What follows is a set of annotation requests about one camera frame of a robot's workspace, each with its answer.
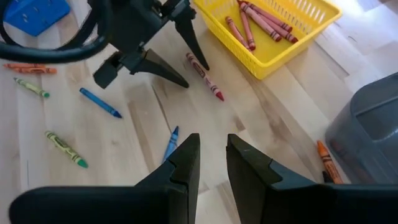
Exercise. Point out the orange crayon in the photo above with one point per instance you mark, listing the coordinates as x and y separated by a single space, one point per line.
328 161
21 65
35 70

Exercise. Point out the yellow perforated plastic basket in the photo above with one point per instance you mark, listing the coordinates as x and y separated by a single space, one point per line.
270 59

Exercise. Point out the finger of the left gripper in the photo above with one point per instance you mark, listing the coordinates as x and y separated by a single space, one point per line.
155 67
190 37

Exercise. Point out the blue crayon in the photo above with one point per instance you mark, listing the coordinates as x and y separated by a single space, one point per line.
171 143
99 102

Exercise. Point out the green crayon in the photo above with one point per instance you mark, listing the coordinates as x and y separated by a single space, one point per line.
66 149
31 87

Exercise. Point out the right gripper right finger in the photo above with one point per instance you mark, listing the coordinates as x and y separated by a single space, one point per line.
295 205

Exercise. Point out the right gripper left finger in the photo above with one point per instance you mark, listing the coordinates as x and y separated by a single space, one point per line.
124 205

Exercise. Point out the grey plastic bin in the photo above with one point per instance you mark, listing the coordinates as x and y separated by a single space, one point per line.
367 140

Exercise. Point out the blue perforated plastic basket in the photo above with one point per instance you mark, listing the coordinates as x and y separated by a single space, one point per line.
34 15

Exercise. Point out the red crayon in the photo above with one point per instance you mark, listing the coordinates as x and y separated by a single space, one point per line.
270 17
205 76
248 31
259 20
236 31
279 28

